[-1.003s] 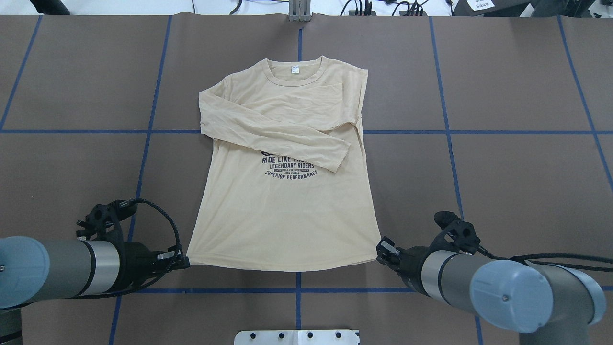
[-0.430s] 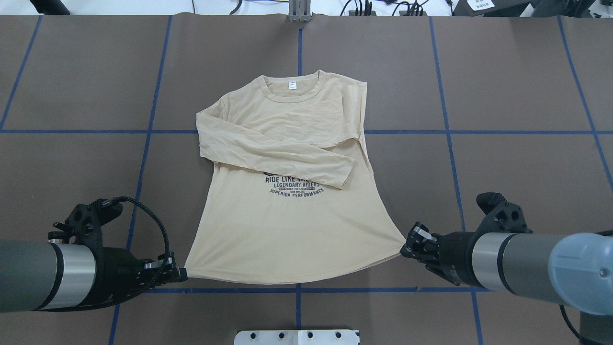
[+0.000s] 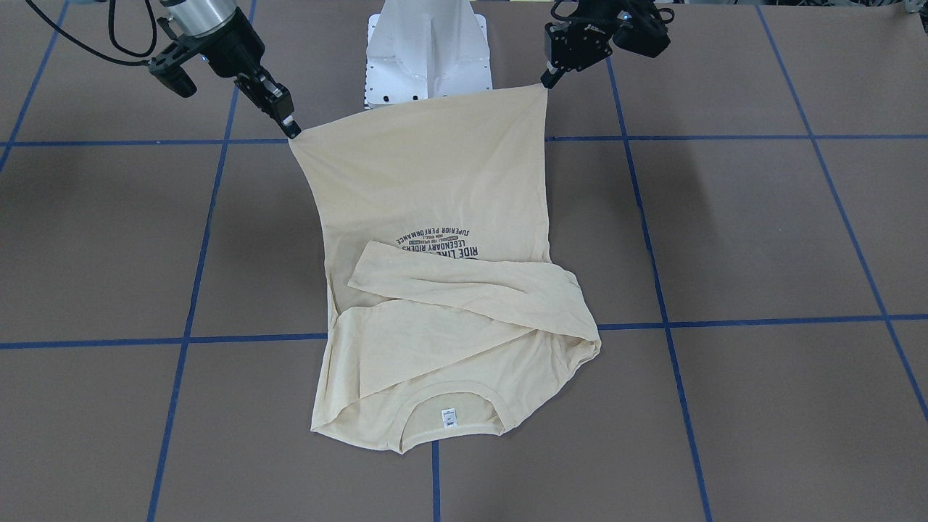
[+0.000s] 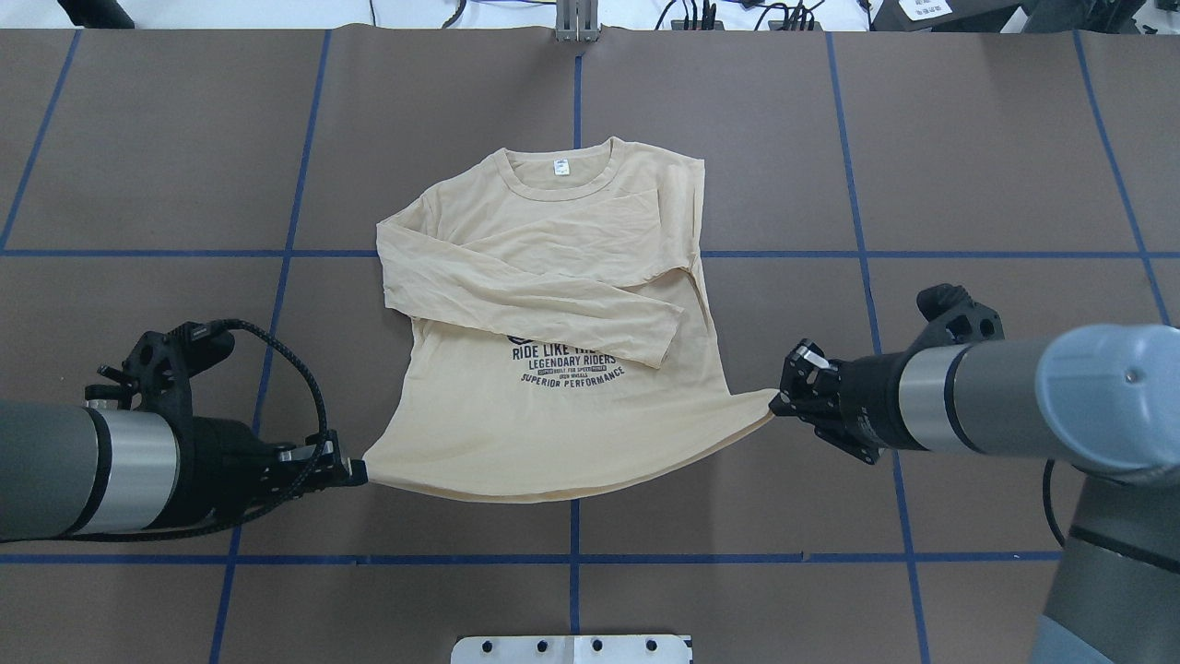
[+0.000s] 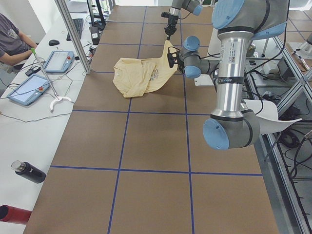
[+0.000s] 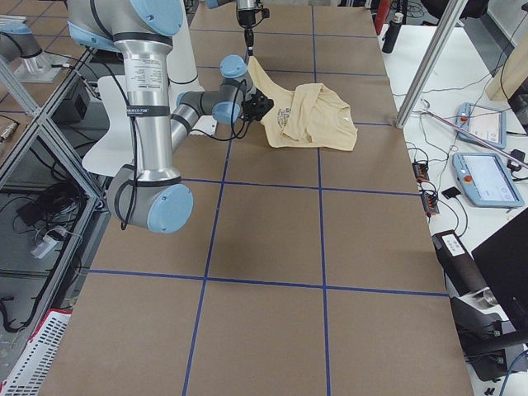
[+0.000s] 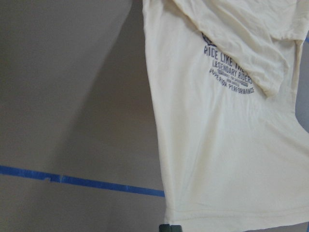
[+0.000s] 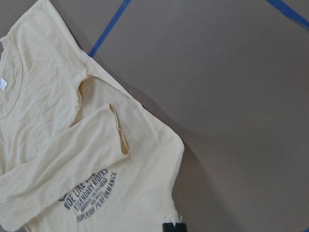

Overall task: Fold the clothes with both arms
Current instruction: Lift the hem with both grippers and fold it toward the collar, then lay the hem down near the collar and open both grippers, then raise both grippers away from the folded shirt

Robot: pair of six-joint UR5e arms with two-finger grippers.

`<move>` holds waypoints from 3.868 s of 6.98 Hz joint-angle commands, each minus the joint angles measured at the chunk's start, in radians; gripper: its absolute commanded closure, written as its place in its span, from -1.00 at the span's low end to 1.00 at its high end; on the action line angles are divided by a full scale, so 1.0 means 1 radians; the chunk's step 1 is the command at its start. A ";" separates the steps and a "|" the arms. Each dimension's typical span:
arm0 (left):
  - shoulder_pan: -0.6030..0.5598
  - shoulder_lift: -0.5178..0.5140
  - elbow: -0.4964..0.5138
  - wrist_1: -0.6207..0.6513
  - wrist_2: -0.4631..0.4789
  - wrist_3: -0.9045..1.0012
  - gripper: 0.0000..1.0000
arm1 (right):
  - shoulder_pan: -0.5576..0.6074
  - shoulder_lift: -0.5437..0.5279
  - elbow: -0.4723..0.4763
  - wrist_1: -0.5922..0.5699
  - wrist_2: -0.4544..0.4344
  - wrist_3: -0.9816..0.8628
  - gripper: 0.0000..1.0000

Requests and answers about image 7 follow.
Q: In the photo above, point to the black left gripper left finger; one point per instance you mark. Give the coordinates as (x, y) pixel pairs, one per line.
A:
(164, 228)

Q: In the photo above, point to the beige long-sleeve printed shirt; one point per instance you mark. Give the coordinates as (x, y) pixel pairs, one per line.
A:
(224, 77)

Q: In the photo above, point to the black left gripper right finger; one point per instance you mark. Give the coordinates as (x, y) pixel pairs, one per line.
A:
(175, 228)

